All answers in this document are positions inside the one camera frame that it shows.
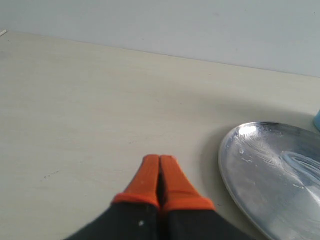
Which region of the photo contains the round steel plate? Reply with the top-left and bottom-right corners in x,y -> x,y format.
218,122 -> 320,240

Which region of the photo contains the blue soap pump bottle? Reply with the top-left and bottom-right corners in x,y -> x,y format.
313,110 -> 320,131

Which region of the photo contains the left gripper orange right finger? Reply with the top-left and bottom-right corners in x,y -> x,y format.
160,155 -> 252,240

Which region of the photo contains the left gripper left finger with orange tip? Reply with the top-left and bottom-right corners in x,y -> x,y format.
67,154 -> 160,240

